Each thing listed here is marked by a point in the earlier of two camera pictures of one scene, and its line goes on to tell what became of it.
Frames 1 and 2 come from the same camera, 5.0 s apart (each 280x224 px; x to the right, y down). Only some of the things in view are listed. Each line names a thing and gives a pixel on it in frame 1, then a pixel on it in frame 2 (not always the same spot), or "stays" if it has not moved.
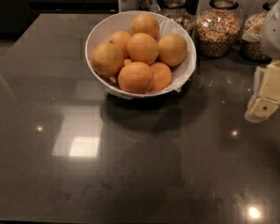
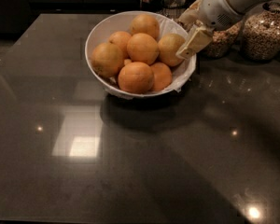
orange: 172,49 stays
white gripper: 277,32 → 217,8
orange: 145,23 stays
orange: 120,38 stays
